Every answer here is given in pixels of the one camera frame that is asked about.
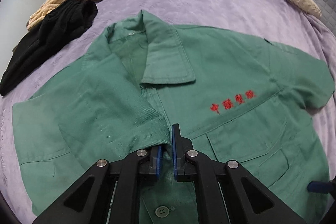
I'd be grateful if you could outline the purple embossed bed blanket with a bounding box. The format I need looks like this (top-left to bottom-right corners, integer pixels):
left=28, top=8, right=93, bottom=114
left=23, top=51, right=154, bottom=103
left=1, top=0, right=335, bottom=223

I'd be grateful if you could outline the black folded garment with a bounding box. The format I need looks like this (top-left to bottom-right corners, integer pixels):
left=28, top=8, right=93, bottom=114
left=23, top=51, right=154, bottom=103
left=1, top=0, right=98, bottom=96

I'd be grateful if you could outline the green work shirt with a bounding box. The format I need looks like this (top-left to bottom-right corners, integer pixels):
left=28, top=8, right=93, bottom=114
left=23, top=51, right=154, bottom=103
left=13, top=11, right=335, bottom=223

